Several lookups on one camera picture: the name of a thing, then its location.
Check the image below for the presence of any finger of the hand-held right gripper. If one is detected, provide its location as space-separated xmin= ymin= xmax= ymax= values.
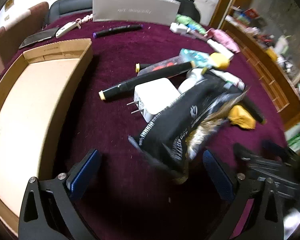
xmin=234 ymin=142 xmax=300 ymax=190
xmin=262 ymin=141 xmax=300 ymax=173

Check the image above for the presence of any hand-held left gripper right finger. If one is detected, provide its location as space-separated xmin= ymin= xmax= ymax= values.
xmin=202 ymin=149 xmax=283 ymax=240

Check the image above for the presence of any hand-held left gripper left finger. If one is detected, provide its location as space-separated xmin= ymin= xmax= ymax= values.
xmin=18 ymin=149 xmax=102 ymax=240

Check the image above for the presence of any yellow snack packet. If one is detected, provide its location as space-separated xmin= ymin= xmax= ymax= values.
xmin=227 ymin=105 xmax=257 ymax=130

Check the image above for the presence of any black snack packet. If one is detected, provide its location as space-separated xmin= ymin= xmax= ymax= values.
xmin=128 ymin=76 xmax=245 ymax=180

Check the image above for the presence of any small white tube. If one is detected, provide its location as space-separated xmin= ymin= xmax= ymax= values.
xmin=211 ymin=69 xmax=245 ymax=90

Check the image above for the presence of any brown cardboard box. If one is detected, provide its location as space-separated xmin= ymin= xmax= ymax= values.
xmin=0 ymin=38 xmax=93 ymax=233

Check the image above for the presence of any plain white bottle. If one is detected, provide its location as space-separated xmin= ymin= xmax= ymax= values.
xmin=177 ymin=79 xmax=199 ymax=94

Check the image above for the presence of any white power adapter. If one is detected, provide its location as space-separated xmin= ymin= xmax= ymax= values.
xmin=126 ymin=77 xmax=182 ymax=123

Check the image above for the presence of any black marker cream cap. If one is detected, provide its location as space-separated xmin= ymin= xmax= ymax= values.
xmin=99 ymin=61 xmax=193 ymax=102

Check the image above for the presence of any black marker yellow cap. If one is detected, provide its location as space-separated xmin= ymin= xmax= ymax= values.
xmin=135 ymin=63 xmax=150 ymax=73

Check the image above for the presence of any red item clear package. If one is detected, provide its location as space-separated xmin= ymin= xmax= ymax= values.
xmin=137 ymin=56 xmax=190 ymax=77

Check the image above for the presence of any white green printed bag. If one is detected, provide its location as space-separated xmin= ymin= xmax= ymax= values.
xmin=284 ymin=120 xmax=300 ymax=153

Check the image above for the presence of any yellow roll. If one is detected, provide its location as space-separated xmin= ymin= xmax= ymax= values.
xmin=209 ymin=52 xmax=230 ymax=70

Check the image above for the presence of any white plastic tube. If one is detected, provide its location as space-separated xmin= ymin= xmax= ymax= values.
xmin=206 ymin=39 xmax=235 ymax=61

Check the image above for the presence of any teal packet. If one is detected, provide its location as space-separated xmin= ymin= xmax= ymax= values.
xmin=179 ymin=49 xmax=212 ymax=68

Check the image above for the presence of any pink cloth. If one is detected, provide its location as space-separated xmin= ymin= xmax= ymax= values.
xmin=206 ymin=28 xmax=240 ymax=53

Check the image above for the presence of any wooden shelf with clutter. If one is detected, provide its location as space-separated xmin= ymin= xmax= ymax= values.
xmin=225 ymin=5 xmax=300 ymax=98

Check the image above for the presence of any small white charger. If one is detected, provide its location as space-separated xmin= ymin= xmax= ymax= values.
xmin=170 ymin=22 xmax=190 ymax=35

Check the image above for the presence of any black smartphone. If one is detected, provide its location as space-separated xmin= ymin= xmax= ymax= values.
xmin=19 ymin=27 xmax=59 ymax=50

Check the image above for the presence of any white car key fob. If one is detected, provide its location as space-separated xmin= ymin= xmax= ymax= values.
xmin=56 ymin=21 xmax=78 ymax=38

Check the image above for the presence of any green plastic item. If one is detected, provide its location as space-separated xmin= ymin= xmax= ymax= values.
xmin=175 ymin=14 xmax=208 ymax=34

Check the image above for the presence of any black marker purple cap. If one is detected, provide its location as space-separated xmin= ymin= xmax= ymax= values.
xmin=92 ymin=24 xmax=143 ymax=38

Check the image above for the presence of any brown upholstered armchair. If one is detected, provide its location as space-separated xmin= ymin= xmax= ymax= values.
xmin=0 ymin=2 xmax=49 ymax=73

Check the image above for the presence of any black leather sofa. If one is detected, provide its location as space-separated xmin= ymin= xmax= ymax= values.
xmin=48 ymin=0 xmax=200 ymax=23

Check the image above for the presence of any grey rectangular box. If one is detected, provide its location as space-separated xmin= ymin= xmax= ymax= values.
xmin=92 ymin=0 xmax=181 ymax=25

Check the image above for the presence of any pink white rope keychain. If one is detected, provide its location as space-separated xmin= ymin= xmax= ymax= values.
xmin=75 ymin=14 xmax=93 ymax=28

